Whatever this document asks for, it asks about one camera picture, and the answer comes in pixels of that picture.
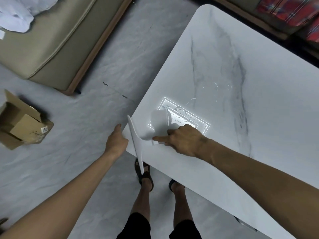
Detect white protective film sheet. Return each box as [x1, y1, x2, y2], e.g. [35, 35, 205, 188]
[127, 109, 175, 175]

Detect white crumpled cloth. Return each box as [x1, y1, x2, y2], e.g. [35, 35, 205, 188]
[0, 0, 62, 33]

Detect open brown cardboard box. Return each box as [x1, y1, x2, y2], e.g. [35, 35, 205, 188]
[0, 89, 54, 150]

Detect red plaid cloth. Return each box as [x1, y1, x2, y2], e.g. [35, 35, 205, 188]
[257, 0, 319, 43]

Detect person's leg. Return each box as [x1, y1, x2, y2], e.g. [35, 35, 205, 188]
[130, 164, 154, 223]
[170, 182, 194, 225]

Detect beige sofa with wooden frame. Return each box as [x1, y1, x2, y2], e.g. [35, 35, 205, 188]
[0, 0, 135, 95]

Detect person's right leg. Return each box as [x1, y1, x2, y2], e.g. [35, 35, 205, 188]
[170, 182, 194, 225]

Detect person's left hand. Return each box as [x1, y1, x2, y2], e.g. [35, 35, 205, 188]
[104, 123, 129, 159]

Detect person's left forearm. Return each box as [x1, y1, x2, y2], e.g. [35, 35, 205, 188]
[0, 150, 120, 239]

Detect black right sandal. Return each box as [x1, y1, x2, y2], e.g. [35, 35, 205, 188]
[168, 179, 186, 193]

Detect black left sandal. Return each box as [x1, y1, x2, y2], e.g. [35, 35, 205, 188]
[135, 158, 154, 192]

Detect black sandal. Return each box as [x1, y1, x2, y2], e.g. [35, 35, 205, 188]
[168, 179, 186, 193]
[135, 158, 154, 192]

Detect black shorts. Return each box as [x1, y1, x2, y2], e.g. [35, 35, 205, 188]
[117, 212, 203, 239]

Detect person's right hand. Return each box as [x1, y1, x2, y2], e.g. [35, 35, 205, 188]
[152, 123, 213, 162]

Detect person's right forearm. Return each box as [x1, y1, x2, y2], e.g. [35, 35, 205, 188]
[206, 138, 319, 239]

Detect dark table leg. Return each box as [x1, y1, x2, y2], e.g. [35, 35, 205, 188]
[234, 216, 258, 232]

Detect person's left leg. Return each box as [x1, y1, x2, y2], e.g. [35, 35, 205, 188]
[130, 164, 154, 223]

